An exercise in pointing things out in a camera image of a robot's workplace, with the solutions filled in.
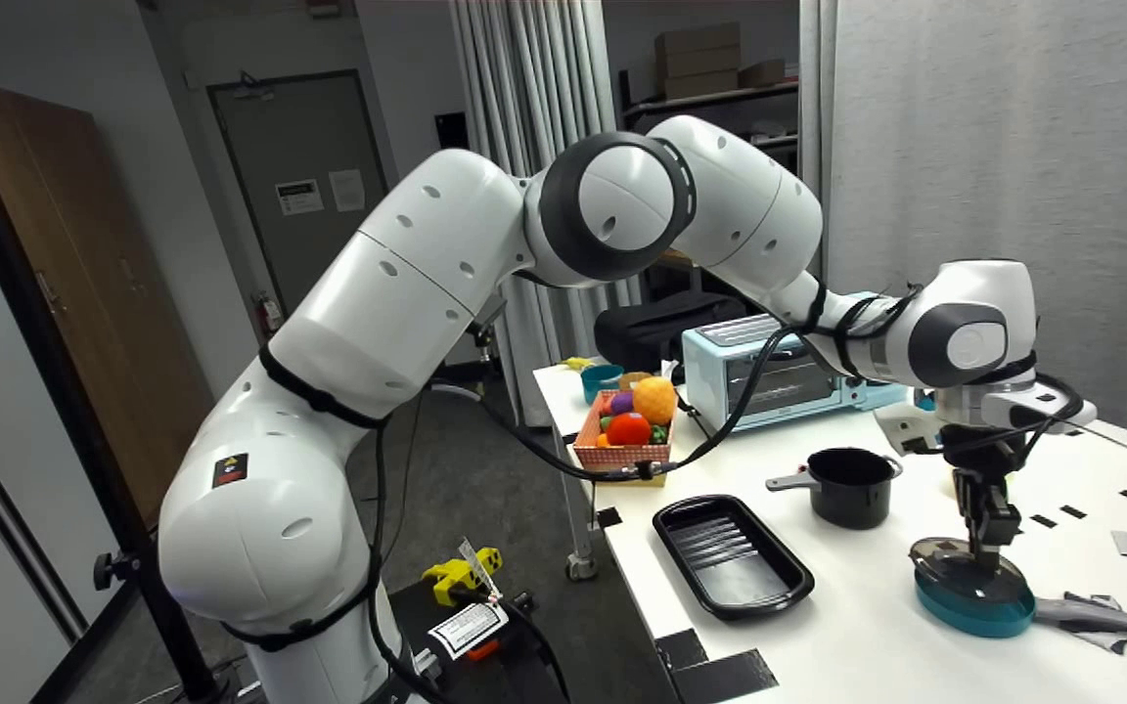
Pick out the black pot with handle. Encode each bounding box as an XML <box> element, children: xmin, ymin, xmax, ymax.
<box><xmin>760</xmin><ymin>441</ymin><xmax>907</xmax><ymax>536</ymax></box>

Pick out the wooden toy crate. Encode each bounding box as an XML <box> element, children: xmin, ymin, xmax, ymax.
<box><xmin>566</xmin><ymin>386</ymin><xmax>679</xmax><ymax>494</ymax></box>

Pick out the dark glass pot lid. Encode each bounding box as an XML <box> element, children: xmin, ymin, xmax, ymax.
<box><xmin>907</xmin><ymin>531</ymin><xmax>1037</xmax><ymax>601</ymax></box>

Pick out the black rectangular ridged tray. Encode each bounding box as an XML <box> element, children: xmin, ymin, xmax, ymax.
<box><xmin>651</xmin><ymin>489</ymin><xmax>817</xmax><ymax>626</ymax></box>

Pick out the blue pan grey handle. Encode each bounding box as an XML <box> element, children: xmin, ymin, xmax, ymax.
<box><xmin>907</xmin><ymin>553</ymin><xmax>1127</xmax><ymax>645</ymax></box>

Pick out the red toy tomato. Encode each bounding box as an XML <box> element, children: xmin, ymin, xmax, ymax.
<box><xmin>601</xmin><ymin>408</ymin><xmax>657</xmax><ymax>454</ymax></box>

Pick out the orange toy fruit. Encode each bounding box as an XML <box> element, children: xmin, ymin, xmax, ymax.
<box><xmin>628</xmin><ymin>372</ymin><xmax>684</xmax><ymax>432</ymax></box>

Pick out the square black tape patch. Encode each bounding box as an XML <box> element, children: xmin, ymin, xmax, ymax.
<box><xmin>651</xmin><ymin>626</ymin><xmax>716</xmax><ymax>674</ymax></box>

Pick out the white curtain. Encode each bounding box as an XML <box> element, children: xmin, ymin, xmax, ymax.
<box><xmin>444</xmin><ymin>0</ymin><xmax>651</xmax><ymax>425</ymax></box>

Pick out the cardboard box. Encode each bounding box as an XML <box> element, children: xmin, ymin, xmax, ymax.
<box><xmin>653</xmin><ymin>18</ymin><xmax>747</xmax><ymax>99</ymax></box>

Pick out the grey door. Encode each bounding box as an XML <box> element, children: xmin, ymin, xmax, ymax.
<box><xmin>204</xmin><ymin>68</ymin><xmax>394</xmax><ymax>319</ymax></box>

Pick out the black bag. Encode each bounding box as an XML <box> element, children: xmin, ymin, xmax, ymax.
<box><xmin>592</xmin><ymin>284</ymin><xmax>754</xmax><ymax>377</ymax></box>

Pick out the background storage shelf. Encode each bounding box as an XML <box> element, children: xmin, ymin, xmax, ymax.
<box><xmin>615</xmin><ymin>0</ymin><xmax>806</xmax><ymax>160</ymax></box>

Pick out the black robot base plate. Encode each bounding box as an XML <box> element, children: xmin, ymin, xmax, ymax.
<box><xmin>382</xmin><ymin>575</ymin><xmax>575</xmax><ymax>704</ymax></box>

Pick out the brown wooden board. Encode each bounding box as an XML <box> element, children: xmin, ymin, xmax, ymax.
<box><xmin>0</xmin><ymin>74</ymin><xmax>217</xmax><ymax>540</ymax></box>

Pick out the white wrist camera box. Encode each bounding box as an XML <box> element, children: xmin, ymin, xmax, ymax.
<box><xmin>871</xmin><ymin>404</ymin><xmax>945</xmax><ymax>456</ymax></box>

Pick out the yellow clamp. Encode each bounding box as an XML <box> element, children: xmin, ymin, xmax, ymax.
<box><xmin>417</xmin><ymin>540</ymin><xmax>510</xmax><ymax>610</ymax></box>

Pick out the grey curtain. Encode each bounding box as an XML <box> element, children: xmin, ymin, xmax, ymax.
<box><xmin>832</xmin><ymin>0</ymin><xmax>1127</xmax><ymax>446</ymax></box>

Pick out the white warning label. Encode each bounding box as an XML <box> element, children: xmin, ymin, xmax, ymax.
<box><xmin>425</xmin><ymin>597</ymin><xmax>510</xmax><ymax>662</ymax></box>

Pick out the metal table clamp post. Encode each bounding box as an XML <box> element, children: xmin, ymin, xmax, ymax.
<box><xmin>542</xmin><ymin>441</ymin><xmax>601</xmax><ymax>588</ymax></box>

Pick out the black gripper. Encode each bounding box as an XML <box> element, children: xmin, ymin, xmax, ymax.
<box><xmin>935</xmin><ymin>424</ymin><xmax>1034</xmax><ymax>561</ymax></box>

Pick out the teal cup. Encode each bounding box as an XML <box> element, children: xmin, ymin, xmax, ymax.
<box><xmin>572</xmin><ymin>356</ymin><xmax>627</xmax><ymax>398</ymax></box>

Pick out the light blue toaster oven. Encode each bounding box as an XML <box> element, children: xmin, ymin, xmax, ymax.
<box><xmin>675</xmin><ymin>309</ymin><xmax>914</xmax><ymax>438</ymax></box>

